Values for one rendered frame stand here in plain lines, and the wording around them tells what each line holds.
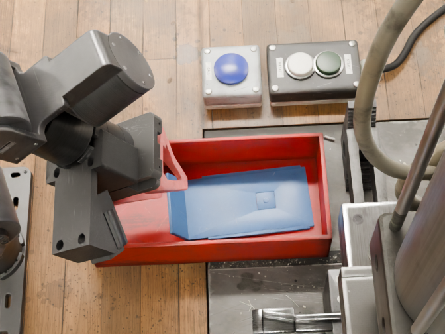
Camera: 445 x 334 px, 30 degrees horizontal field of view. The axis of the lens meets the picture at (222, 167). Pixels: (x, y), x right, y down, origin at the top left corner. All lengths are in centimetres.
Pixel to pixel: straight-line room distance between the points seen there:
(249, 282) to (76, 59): 34
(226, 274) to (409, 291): 44
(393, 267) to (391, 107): 49
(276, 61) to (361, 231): 36
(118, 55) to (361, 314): 28
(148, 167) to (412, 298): 35
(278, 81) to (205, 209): 17
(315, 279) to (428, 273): 47
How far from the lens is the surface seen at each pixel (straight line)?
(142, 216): 92
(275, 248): 86
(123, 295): 90
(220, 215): 90
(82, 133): 73
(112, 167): 73
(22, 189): 95
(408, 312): 49
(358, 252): 65
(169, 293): 89
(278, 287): 89
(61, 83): 68
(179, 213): 89
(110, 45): 68
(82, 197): 73
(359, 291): 60
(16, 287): 91
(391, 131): 97
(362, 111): 44
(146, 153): 76
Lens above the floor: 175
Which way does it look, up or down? 65 degrees down
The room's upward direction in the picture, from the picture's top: 6 degrees counter-clockwise
